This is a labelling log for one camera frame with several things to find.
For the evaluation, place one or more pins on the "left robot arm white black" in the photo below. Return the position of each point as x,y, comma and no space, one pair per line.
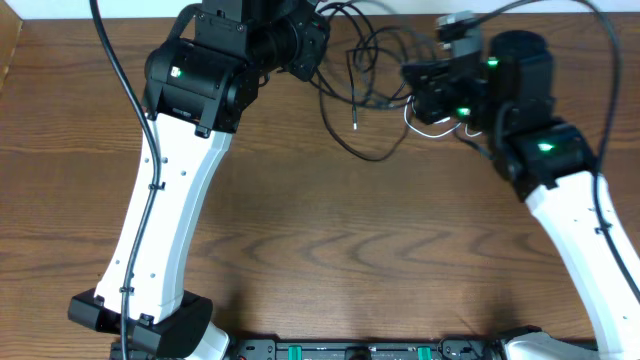
208,71

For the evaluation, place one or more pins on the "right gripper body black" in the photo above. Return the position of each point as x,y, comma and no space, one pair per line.
465,99

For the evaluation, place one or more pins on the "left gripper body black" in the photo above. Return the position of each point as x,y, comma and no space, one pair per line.
311,36

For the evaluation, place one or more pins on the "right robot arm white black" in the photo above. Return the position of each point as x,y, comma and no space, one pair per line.
503,90

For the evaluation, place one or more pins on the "black mounting rail base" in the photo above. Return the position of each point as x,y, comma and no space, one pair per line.
360,350

